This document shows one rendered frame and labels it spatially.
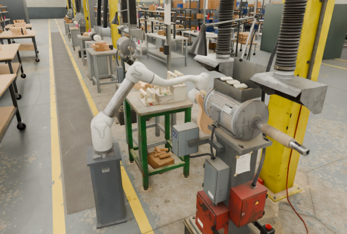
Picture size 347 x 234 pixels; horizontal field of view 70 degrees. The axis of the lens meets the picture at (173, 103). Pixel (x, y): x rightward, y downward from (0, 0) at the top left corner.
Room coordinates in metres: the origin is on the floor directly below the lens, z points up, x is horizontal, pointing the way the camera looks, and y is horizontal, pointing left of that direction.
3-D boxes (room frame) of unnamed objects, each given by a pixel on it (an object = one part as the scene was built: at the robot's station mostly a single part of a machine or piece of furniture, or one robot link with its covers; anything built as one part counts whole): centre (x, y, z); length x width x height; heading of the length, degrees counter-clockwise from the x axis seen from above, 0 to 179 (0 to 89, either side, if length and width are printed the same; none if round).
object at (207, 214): (1.36, -0.27, 0.49); 0.25 x 0.12 x 0.37; 25
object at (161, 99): (2.52, 0.13, 0.98); 0.27 x 0.16 x 0.09; 25
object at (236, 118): (1.48, -0.39, 1.25); 0.41 x 0.27 x 0.26; 25
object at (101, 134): (1.84, 0.60, 0.87); 0.18 x 0.16 x 0.22; 20
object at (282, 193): (2.27, -1.14, 0.02); 0.40 x 0.40 x 0.02; 25
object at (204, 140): (1.48, -0.19, 1.02); 0.19 x 0.04 x 0.04; 115
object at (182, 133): (1.46, -0.13, 0.99); 0.24 x 0.21 x 0.26; 25
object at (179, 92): (2.58, -0.01, 1.02); 0.27 x 0.15 x 0.17; 25
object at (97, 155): (1.81, 0.59, 0.73); 0.22 x 0.18 x 0.06; 17
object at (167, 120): (2.90, 0.08, 0.45); 0.05 x 0.05 x 0.90; 25
